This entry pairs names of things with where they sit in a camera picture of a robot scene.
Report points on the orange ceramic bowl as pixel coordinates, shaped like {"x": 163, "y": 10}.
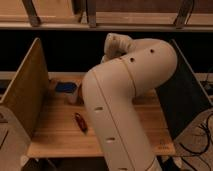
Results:
{"x": 80, "y": 95}

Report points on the blue sponge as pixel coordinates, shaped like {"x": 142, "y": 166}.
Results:
{"x": 66, "y": 87}

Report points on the left wooden divider panel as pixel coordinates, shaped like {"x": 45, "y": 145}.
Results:
{"x": 22, "y": 101}

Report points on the wooden upper shelf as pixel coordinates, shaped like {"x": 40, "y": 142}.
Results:
{"x": 108, "y": 15}

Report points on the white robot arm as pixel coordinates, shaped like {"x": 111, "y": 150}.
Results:
{"x": 128, "y": 68}

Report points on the small white cup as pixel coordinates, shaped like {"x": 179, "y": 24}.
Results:
{"x": 72, "y": 98}

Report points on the dark red pocket knife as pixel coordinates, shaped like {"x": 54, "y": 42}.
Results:
{"x": 81, "y": 123}

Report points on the right dark divider panel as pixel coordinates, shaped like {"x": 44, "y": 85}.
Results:
{"x": 182, "y": 97}

